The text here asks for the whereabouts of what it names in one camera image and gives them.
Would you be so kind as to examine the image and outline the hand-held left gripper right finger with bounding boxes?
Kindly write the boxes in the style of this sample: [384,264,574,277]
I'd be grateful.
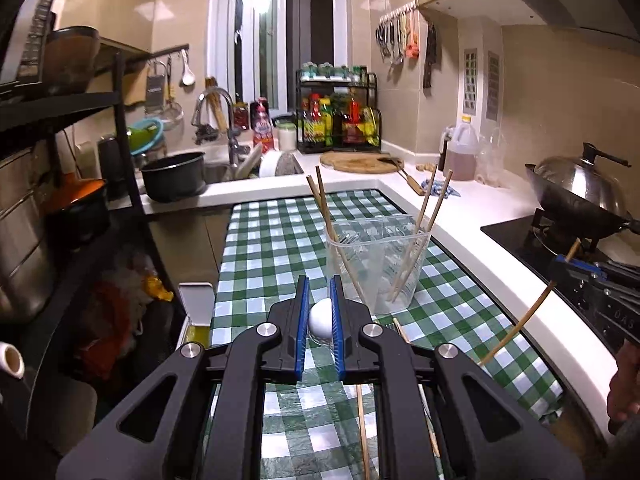
[329,275,586,480]

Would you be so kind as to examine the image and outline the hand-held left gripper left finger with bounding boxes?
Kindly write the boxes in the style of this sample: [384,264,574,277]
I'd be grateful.
[55,275,312,480]

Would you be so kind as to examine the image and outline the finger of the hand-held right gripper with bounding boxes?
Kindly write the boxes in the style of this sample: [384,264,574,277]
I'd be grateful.
[554,274,608,312]
[554,254,613,282]

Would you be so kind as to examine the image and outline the white spoon with striped handle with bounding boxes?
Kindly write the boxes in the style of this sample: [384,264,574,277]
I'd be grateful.
[308,298,332,346]

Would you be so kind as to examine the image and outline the wooden chopstick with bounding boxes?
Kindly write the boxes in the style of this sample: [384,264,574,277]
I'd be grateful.
[387,164,439,303]
[392,317,442,458]
[394,170,455,303]
[316,165,363,306]
[356,384,372,480]
[306,174,366,308]
[476,239,582,366]

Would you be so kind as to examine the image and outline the clear plastic utensil holder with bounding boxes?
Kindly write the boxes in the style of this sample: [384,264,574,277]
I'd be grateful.
[322,216,433,317]

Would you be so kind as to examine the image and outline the hanging kitchen utensils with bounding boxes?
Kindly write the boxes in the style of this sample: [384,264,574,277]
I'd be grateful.
[375,7,420,66]

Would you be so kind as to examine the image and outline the person's right hand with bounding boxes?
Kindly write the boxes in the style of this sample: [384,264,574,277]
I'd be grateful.
[606,342,640,433]

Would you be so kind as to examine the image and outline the black gas stove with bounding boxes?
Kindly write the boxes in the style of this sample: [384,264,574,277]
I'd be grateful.
[481,209,640,322]

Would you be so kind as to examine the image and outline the black wok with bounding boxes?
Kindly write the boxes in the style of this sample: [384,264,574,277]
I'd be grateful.
[525,162,640,242]

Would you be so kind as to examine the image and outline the green checked tablecloth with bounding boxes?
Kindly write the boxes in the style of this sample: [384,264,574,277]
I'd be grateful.
[202,189,566,480]

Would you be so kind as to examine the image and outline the steel wok lid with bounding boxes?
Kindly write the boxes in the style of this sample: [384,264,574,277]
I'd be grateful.
[537,142,632,216]

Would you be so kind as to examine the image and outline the white lidded bin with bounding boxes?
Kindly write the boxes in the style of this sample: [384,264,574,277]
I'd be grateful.
[177,282,216,348]

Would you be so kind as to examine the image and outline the clear plastic bag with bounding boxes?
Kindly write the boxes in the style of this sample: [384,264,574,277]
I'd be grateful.
[475,127,506,186]

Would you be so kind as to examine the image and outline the blue cloth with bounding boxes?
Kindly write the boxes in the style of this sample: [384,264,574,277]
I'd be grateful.
[420,177,461,200]

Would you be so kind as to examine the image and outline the cooking oil jug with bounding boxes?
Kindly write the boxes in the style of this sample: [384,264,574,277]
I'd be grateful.
[440,116,480,182]

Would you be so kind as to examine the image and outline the round wooden cutting board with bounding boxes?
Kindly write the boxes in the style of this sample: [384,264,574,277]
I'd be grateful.
[320,152,405,175]

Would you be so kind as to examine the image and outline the white colander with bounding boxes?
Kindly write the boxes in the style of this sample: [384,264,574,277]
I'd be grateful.
[257,150,301,178]

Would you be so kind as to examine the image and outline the kitchen sink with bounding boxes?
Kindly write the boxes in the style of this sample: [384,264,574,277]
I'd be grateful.
[202,147,261,183]

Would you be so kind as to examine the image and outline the red and yellow plastic bags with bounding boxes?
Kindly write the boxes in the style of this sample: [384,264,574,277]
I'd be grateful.
[80,255,173,381]

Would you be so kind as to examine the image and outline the white lidded container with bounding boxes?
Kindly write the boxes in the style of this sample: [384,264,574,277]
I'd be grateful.
[276,122,298,152]

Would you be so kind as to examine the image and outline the black cooking pot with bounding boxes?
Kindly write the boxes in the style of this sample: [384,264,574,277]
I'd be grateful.
[140,151,207,203]

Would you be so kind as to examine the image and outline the pink soap bottle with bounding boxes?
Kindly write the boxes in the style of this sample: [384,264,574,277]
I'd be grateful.
[250,97,276,153]

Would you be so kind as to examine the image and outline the group of sauce bottles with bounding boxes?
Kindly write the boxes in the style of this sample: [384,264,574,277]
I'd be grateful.
[300,92,381,148]

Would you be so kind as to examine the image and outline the black spice rack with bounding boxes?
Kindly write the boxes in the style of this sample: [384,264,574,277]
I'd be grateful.
[295,69,383,155]

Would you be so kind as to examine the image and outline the dark tall cup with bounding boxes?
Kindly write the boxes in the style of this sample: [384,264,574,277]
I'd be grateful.
[97,135,132,201]

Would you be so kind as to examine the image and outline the green plastic basin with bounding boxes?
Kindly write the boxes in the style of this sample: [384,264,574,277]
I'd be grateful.
[125,117,165,156]

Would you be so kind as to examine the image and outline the chrome faucet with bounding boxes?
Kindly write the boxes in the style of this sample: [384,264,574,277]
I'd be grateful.
[192,87,251,168]

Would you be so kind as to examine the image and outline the metal strainer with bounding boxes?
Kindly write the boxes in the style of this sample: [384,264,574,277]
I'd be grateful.
[162,102,185,131]

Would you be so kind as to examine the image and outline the orange and black pot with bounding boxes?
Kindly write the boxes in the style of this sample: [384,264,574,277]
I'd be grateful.
[42,175,111,251]

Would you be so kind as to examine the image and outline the hanging cleaver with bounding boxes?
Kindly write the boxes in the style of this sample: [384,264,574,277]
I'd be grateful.
[422,22,438,90]

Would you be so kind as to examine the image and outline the row of spice jars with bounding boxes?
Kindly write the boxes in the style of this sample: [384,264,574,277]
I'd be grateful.
[301,61,368,83]

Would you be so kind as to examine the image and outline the black shelf rack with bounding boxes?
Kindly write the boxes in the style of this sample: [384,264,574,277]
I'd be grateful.
[0,35,193,441]

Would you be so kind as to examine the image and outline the metal grater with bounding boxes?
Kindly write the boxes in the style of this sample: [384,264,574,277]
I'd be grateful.
[145,60,168,113]

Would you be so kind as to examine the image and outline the white tube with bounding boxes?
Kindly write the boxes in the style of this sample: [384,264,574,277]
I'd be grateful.
[0,342,25,380]

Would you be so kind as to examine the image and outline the stainless steel pot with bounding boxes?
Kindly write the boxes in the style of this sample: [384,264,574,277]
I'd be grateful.
[0,155,56,306]

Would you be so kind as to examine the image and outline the window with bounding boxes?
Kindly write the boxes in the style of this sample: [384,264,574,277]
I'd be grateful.
[210,0,366,116]

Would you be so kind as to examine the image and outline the brown bowl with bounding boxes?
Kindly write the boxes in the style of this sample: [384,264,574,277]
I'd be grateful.
[42,26,101,96]

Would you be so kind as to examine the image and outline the wooden-handled knife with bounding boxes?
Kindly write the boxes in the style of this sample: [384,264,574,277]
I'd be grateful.
[377,156,426,196]

